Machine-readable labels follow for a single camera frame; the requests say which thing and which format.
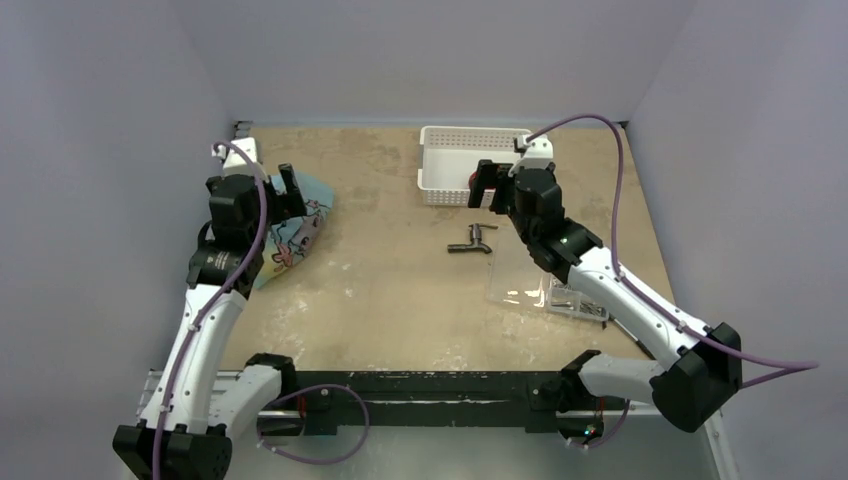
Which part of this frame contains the blue printed plastic bag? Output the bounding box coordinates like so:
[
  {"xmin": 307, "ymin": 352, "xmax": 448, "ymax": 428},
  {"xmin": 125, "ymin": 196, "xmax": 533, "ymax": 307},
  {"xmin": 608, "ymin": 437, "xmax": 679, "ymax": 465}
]
[{"xmin": 253, "ymin": 172, "xmax": 335, "ymax": 289}]

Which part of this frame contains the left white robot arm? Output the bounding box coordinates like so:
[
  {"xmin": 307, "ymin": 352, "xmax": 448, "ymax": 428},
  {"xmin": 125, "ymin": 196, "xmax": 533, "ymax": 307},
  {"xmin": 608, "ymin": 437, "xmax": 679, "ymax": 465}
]
[{"xmin": 112, "ymin": 167, "xmax": 305, "ymax": 479}]

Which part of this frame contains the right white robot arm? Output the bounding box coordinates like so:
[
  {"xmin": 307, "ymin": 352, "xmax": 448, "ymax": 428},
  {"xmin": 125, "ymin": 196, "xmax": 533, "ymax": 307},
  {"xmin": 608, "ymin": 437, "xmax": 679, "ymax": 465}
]
[{"xmin": 468, "ymin": 160, "xmax": 743, "ymax": 433}]

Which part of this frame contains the dark metal faucet tap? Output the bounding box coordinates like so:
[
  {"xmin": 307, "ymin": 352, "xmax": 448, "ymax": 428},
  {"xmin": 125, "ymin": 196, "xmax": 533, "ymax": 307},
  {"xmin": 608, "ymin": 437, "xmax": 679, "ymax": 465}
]
[{"xmin": 446, "ymin": 223, "xmax": 498, "ymax": 255}]

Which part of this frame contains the white perforated plastic basket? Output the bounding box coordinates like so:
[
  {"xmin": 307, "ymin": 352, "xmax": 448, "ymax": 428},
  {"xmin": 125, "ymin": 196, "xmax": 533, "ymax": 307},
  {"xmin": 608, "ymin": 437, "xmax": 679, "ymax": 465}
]
[{"xmin": 417, "ymin": 126, "xmax": 530, "ymax": 207}]

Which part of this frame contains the clear plastic screw box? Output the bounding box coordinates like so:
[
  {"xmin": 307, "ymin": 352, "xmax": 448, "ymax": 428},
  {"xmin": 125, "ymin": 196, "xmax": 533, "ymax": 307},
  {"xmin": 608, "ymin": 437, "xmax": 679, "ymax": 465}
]
[{"xmin": 486, "ymin": 251, "xmax": 610, "ymax": 326}]

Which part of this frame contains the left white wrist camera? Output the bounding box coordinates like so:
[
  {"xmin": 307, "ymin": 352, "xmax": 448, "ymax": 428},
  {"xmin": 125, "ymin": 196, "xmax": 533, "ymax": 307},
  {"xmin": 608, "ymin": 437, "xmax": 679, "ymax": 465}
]
[{"xmin": 211, "ymin": 137, "xmax": 267, "ymax": 180}]

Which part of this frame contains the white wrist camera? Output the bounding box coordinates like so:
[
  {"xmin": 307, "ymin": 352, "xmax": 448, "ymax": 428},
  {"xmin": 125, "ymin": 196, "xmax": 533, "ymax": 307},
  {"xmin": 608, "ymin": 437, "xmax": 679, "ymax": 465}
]
[
  {"xmin": 211, "ymin": 137, "xmax": 267, "ymax": 180},
  {"xmin": 508, "ymin": 134, "xmax": 554, "ymax": 176}
]

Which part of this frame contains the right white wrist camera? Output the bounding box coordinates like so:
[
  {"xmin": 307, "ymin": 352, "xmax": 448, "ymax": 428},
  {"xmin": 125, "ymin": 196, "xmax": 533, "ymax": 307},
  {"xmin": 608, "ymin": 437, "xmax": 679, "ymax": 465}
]
[{"xmin": 508, "ymin": 134, "xmax": 554, "ymax": 176}]

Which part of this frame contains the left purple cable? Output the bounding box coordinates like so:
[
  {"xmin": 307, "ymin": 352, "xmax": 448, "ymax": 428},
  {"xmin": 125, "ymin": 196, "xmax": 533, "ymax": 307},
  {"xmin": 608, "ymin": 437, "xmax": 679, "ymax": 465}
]
[{"xmin": 150, "ymin": 140, "xmax": 270, "ymax": 480}]

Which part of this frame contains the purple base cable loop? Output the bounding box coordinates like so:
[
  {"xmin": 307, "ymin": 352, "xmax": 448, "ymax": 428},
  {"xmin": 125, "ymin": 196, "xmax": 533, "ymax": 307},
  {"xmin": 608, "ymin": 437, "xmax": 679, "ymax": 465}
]
[{"xmin": 256, "ymin": 384, "xmax": 370, "ymax": 466}]

